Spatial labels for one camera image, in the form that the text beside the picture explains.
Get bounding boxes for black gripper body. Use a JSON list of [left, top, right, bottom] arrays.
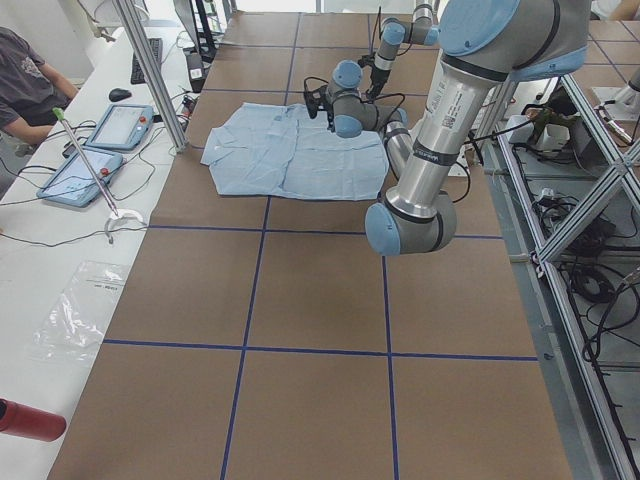
[[365, 67, 389, 98], [323, 99, 335, 131]]

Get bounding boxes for light blue striped shirt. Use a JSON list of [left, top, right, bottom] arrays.
[[201, 103, 388, 201]]

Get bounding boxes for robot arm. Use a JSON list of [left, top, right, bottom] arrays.
[[305, 0, 591, 256], [358, 1, 440, 100]]

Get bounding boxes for black keyboard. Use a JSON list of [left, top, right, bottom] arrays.
[[130, 37, 164, 85]]

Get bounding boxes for far blue teach pendant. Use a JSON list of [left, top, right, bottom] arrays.
[[85, 104, 154, 152]]

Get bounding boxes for blue teach pendant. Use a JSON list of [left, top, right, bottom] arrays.
[[85, 104, 154, 152], [36, 147, 124, 208]]

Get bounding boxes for black computer mouse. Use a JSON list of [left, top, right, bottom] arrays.
[[108, 88, 132, 102]]

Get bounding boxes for near blue teach pendant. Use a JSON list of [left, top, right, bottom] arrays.
[[36, 147, 124, 208]]

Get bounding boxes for reacher grabber stick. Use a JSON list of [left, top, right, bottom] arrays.
[[52, 107, 146, 244]]

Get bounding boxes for seated person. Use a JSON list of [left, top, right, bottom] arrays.
[[1, 27, 79, 146]]

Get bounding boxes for clear plastic bag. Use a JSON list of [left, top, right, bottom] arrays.
[[27, 261, 131, 367]]

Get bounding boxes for red bottle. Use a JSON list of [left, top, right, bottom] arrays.
[[1, 399, 67, 442]]

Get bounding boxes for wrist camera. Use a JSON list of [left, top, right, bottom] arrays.
[[303, 85, 327, 119], [357, 54, 375, 68]]

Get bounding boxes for aluminium frame post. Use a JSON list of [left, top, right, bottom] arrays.
[[113, 0, 187, 153]]

